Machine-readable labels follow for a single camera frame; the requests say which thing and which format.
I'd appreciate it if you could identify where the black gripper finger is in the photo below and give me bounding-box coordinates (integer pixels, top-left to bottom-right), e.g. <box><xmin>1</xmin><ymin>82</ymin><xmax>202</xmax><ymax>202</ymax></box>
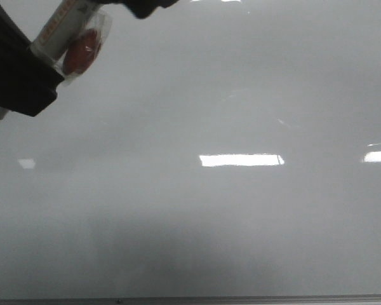
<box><xmin>0</xmin><ymin>5</ymin><xmax>57</xmax><ymax>117</ymax></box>
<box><xmin>95</xmin><ymin>0</ymin><xmax>178</xmax><ymax>19</ymax></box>

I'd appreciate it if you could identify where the white black whiteboard marker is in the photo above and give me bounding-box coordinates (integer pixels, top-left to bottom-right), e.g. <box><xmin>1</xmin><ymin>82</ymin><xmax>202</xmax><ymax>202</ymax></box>
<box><xmin>0</xmin><ymin>1</ymin><xmax>98</xmax><ymax>120</ymax></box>

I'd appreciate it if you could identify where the white whiteboard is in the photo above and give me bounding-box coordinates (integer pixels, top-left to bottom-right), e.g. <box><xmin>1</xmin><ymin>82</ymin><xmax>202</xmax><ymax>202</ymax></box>
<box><xmin>0</xmin><ymin>1</ymin><xmax>381</xmax><ymax>304</ymax></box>

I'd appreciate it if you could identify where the red disc in clear tape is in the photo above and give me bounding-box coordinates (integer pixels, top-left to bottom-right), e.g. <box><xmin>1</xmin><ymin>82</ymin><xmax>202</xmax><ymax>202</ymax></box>
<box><xmin>55</xmin><ymin>6</ymin><xmax>112</xmax><ymax>86</ymax></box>

